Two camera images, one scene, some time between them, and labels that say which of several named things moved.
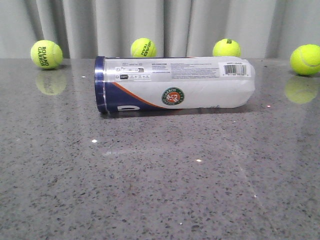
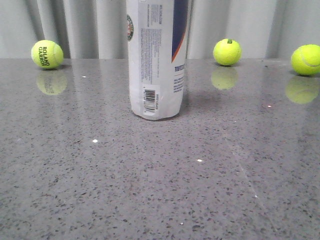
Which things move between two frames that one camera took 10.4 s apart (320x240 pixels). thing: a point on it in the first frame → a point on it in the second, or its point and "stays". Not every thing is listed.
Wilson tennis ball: (226, 47) stays
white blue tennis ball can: (127, 84) → (158, 33)
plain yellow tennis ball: (305, 59) stays
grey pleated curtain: (88, 29) stays
